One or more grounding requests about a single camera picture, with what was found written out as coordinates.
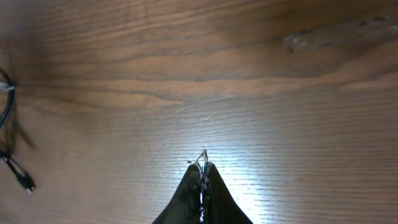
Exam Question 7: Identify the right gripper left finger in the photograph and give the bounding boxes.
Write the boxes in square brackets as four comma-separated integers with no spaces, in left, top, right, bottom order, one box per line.
[152,164,201,224]

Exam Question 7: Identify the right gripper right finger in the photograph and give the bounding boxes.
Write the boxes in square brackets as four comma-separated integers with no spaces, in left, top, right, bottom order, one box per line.
[203,162,252,224]

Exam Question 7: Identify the black USB cable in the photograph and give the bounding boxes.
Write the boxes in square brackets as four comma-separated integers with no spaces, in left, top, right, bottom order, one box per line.
[0,68,37,195]

